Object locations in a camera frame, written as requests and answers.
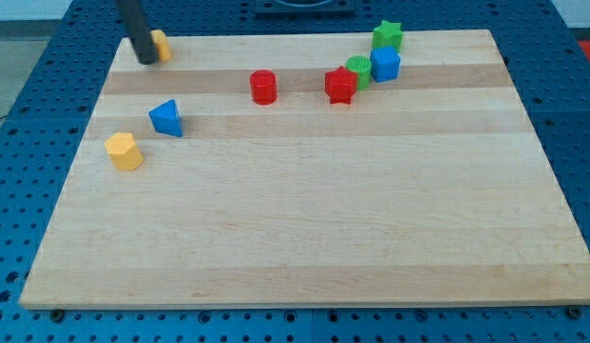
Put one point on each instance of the blue triangle block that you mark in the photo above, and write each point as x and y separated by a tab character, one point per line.
166	119

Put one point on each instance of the yellow block behind rod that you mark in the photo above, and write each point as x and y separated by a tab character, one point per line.
164	51

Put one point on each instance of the light wooden board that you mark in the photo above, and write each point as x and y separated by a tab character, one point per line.
430	190

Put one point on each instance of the green cylinder block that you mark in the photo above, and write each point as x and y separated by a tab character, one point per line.
361	66

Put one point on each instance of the red star block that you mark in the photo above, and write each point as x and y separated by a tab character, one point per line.
340	85

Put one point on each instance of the blue cube block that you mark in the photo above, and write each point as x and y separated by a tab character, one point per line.
385	64

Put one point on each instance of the red cylinder block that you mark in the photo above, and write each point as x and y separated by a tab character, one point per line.
263	87

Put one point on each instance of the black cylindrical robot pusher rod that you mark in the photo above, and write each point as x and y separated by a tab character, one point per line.
138	30

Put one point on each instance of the yellow hexagon block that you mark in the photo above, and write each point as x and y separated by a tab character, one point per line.
123	151

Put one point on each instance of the blue perforated table plate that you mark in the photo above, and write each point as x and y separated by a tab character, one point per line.
44	127

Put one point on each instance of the green star block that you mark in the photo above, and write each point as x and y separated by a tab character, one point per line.
387	34

